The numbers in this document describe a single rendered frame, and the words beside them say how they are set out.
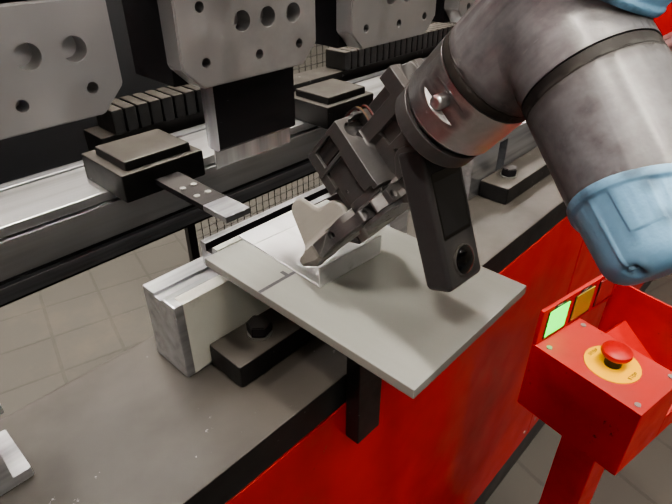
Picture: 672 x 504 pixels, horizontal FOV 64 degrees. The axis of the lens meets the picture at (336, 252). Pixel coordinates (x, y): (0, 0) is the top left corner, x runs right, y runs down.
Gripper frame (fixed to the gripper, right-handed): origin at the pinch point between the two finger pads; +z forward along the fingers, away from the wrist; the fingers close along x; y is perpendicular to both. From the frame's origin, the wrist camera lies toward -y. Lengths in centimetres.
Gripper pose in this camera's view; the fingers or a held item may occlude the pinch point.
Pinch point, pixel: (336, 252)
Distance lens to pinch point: 54.1
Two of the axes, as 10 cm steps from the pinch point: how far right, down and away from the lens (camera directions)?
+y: -5.3, -8.4, 1.1
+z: -4.5, 4.0, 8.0
